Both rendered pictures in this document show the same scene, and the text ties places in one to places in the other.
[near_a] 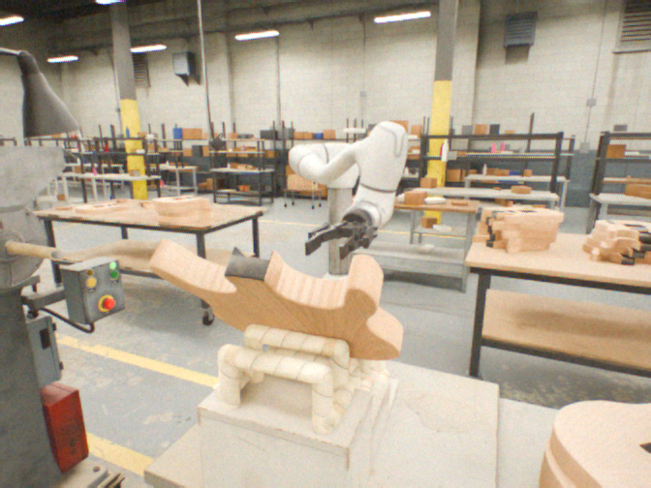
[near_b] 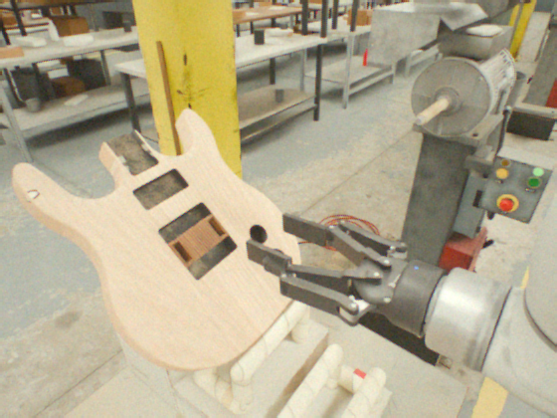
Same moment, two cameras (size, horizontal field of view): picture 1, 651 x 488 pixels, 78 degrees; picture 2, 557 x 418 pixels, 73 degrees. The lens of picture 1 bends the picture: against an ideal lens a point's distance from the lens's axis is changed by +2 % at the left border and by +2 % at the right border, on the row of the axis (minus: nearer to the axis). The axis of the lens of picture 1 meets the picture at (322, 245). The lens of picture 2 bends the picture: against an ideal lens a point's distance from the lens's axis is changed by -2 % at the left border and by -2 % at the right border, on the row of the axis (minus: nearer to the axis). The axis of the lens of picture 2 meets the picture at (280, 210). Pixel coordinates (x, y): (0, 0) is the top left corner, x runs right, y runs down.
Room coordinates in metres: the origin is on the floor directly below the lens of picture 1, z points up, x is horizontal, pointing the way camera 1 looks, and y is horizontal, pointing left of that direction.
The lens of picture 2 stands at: (0.91, -0.40, 1.65)
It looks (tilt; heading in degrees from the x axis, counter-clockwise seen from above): 34 degrees down; 105
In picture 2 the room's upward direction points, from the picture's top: straight up
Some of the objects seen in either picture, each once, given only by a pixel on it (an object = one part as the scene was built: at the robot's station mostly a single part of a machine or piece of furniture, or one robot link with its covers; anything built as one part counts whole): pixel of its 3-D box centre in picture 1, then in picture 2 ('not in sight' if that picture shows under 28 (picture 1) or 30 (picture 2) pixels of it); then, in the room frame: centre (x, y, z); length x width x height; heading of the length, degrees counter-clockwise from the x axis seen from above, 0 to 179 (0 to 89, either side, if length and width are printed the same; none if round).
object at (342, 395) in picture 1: (337, 403); not in sight; (0.57, -0.02, 1.12); 0.11 x 0.03 x 0.03; 160
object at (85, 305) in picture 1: (76, 296); (508, 181); (1.38, 0.90, 0.99); 0.24 x 0.21 x 0.26; 66
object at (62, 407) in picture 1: (49, 416); (461, 258); (1.36, 1.07, 0.49); 0.25 x 0.12 x 0.37; 66
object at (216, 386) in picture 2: (362, 391); (220, 389); (0.72, -0.08, 1.04); 0.11 x 0.03 x 0.03; 160
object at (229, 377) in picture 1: (229, 380); not in sight; (0.60, 0.16, 1.15); 0.03 x 0.03 x 0.09
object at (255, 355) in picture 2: not in sight; (273, 334); (0.79, -0.01, 1.12); 0.20 x 0.03 x 0.03; 69
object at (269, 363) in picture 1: (272, 363); not in sight; (0.57, 0.08, 1.20); 0.20 x 0.03 x 0.03; 69
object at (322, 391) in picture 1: (322, 402); not in sight; (0.54, 0.00, 1.15); 0.03 x 0.03 x 0.09
